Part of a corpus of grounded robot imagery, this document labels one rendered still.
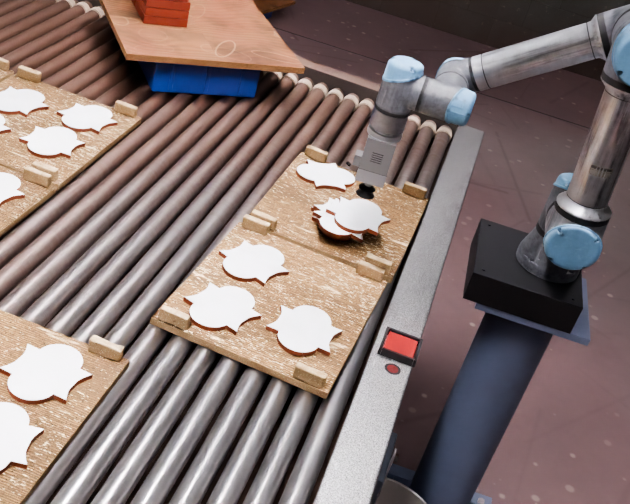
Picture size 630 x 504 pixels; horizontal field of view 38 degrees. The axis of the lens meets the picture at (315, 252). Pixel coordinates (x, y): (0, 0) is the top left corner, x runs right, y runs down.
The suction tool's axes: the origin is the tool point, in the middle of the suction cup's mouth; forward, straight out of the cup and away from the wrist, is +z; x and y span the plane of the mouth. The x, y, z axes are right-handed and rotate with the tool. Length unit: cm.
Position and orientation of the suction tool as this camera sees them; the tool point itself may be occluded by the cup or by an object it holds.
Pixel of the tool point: (365, 194)
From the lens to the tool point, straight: 200.7
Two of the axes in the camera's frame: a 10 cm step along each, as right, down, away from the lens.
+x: 9.6, 2.9, -0.2
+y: -1.7, 5.1, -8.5
